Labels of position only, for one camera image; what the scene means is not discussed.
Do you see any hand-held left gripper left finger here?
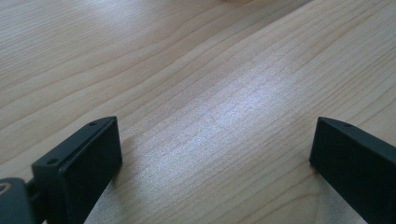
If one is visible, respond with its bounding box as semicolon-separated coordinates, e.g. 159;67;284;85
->
31;116;123;224

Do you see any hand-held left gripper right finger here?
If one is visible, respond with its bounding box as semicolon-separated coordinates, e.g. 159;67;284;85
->
308;116;396;224

